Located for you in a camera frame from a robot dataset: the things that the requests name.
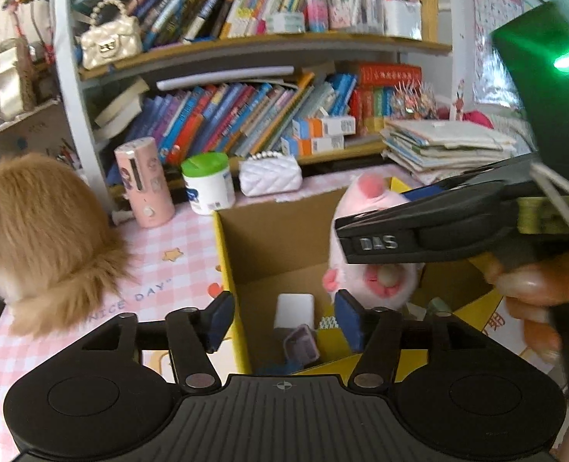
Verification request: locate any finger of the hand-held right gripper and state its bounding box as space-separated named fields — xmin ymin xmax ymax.
xmin=402 ymin=154 xmax=538 ymax=203
xmin=333 ymin=180 xmax=521 ymax=265

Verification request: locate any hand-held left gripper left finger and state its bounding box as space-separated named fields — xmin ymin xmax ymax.
xmin=80 ymin=290 xmax=237 ymax=393

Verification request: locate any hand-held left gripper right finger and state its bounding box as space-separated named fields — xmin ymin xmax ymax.
xmin=334 ymin=289 xmax=494 ymax=392

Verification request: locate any purple grey toy truck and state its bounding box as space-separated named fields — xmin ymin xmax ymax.
xmin=283 ymin=325 xmax=320 ymax=364

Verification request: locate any white charger plug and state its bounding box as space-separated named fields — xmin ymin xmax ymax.
xmin=275 ymin=293 xmax=314 ymax=329

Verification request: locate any pink plush toy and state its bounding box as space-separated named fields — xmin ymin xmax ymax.
xmin=322 ymin=172 xmax=422 ymax=311

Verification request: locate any yellow cardboard box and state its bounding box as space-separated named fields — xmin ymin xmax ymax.
xmin=212 ymin=177 xmax=562 ymax=378

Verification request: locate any person's right hand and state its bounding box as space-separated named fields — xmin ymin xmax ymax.
xmin=482 ymin=249 xmax=569 ymax=364

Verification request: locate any stack of paper booklets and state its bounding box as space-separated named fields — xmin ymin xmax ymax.
xmin=380 ymin=118 xmax=519 ymax=184

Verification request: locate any pink checked tablecloth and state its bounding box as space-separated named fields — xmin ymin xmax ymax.
xmin=0 ymin=171 xmax=413 ymax=444

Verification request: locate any sparkly colourful ornament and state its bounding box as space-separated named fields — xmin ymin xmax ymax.
xmin=393 ymin=82 xmax=442 ymax=120

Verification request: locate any white jar with green lid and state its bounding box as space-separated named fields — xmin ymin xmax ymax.
xmin=181 ymin=152 xmax=236 ymax=216

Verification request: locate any red thick book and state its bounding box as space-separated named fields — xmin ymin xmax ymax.
xmin=358 ymin=62 xmax=422 ymax=90

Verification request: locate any orange blue small box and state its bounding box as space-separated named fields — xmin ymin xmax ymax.
xmin=291 ymin=115 xmax=357 ymax=138
xmin=281 ymin=136 xmax=345 ymax=157

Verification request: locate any white quilted purse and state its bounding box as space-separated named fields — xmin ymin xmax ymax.
xmin=239 ymin=151 xmax=303 ymax=196

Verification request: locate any pink humidifier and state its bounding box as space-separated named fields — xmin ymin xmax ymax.
xmin=114 ymin=137 xmax=176 ymax=228

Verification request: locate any white pen holder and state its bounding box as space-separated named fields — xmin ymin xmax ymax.
xmin=383 ymin=0 xmax=422 ymax=39

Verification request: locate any fluffy orange cat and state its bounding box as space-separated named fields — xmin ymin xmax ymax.
xmin=0 ymin=151 xmax=138 ymax=338

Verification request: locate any row of colourful books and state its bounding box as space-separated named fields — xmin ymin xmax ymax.
xmin=94 ymin=70 xmax=362 ymax=159

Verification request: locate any pink pen holder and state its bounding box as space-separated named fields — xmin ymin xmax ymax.
xmin=330 ymin=0 xmax=362 ymax=30

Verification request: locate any pink blue bottle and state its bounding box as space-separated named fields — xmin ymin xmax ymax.
xmin=306 ymin=0 xmax=328 ymax=33

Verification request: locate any wooden bookshelf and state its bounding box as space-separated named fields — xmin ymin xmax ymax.
xmin=49 ymin=0 xmax=454 ymax=213

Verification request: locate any white side shelf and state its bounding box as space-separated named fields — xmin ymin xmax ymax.
xmin=0 ymin=99 xmax=109 ymax=213

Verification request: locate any shelf of upright thin books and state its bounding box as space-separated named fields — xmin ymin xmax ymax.
xmin=126 ymin=0 xmax=309 ymax=42

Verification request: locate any white ribbon ornament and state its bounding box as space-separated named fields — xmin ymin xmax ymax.
xmin=0 ymin=38 xmax=37 ymax=121

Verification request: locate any white cable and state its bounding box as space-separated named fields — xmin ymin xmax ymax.
xmin=530 ymin=162 xmax=569 ymax=246

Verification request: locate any pink letter wall poster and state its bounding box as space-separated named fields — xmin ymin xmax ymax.
xmin=470 ymin=0 xmax=526 ymax=107

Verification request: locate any cream purse with pearl handle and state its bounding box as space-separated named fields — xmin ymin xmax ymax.
xmin=75 ymin=0 xmax=143 ymax=70

